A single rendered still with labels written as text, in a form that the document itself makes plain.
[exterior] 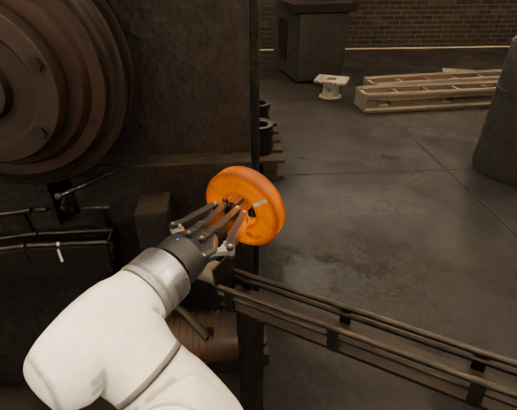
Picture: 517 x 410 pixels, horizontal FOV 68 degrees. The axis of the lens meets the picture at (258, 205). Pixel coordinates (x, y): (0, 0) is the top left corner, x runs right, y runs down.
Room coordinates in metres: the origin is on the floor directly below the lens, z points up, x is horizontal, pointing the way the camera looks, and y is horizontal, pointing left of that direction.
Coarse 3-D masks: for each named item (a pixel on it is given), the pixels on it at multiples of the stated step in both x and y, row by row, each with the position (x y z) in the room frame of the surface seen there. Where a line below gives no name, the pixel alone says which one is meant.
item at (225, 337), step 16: (176, 320) 0.65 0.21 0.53; (208, 320) 0.65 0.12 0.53; (224, 320) 0.64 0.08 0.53; (176, 336) 0.61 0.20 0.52; (192, 336) 0.61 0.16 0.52; (224, 336) 0.61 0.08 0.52; (192, 352) 0.58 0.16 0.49; (208, 352) 0.59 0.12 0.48; (224, 352) 0.59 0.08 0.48; (240, 352) 0.60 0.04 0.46
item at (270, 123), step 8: (264, 104) 2.94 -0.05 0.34; (264, 112) 2.92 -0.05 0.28; (264, 120) 2.58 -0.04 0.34; (272, 120) 3.11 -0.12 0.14; (264, 128) 2.44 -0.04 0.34; (272, 128) 2.48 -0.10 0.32; (264, 136) 2.42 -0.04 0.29; (272, 136) 2.48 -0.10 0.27; (264, 144) 2.42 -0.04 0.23; (272, 144) 2.47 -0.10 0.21; (264, 152) 2.41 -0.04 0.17; (272, 152) 2.52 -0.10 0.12; (280, 152) 2.52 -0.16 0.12; (264, 160) 2.34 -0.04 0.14; (272, 160) 2.34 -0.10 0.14; (280, 160) 2.34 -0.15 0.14; (264, 168) 2.35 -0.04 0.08; (272, 168) 2.35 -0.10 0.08; (264, 176) 2.35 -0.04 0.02; (272, 176) 2.35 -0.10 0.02; (280, 176) 2.35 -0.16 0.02
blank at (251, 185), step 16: (224, 176) 0.59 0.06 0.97; (240, 176) 0.57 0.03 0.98; (256, 176) 0.58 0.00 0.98; (208, 192) 0.61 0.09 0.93; (224, 192) 0.59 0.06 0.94; (240, 192) 0.57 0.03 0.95; (256, 192) 0.56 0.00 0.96; (272, 192) 0.56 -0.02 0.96; (256, 208) 0.56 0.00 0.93; (272, 208) 0.54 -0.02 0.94; (256, 224) 0.56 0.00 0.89; (272, 224) 0.54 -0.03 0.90; (240, 240) 0.58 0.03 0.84; (256, 240) 0.56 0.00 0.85
